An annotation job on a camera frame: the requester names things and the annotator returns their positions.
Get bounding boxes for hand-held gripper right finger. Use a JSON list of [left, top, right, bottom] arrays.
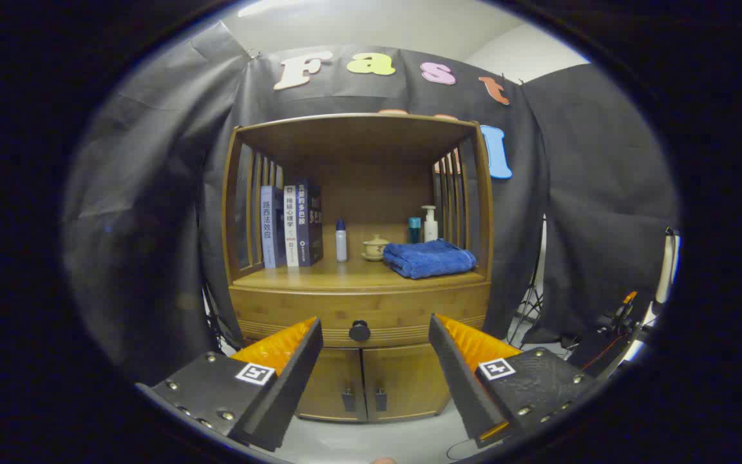
[[428, 313, 597, 449]]

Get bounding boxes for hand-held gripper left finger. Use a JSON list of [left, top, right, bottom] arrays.
[[135, 316, 324, 453]]

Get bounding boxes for wooden drawer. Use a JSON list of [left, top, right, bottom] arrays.
[[229, 284, 493, 349]]

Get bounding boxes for wooden cabinet door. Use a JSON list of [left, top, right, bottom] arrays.
[[363, 343, 452, 423], [295, 348, 366, 423]]

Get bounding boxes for wooden countertop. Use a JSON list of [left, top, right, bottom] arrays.
[[233, 255, 488, 291]]

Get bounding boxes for wooden cabinet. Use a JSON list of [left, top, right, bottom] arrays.
[[222, 113, 495, 424]]

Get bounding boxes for blue folded towel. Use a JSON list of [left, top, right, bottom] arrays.
[[382, 238, 477, 280]]

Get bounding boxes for black equipment with orange clip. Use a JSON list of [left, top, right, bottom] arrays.
[[567, 290, 642, 378]]

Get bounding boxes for beige lidded teacup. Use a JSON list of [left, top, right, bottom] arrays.
[[361, 235, 390, 262]]

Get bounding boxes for white spine book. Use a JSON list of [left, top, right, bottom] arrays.
[[283, 185, 300, 267]]

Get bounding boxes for dark blue book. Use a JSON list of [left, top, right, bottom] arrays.
[[296, 179, 324, 267]]

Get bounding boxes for light blue book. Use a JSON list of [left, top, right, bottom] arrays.
[[260, 186, 285, 269]]

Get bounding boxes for black backdrop cloth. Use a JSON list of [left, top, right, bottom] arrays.
[[62, 23, 681, 387]]

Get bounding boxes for white pole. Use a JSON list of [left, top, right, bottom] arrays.
[[625, 229, 681, 362]]

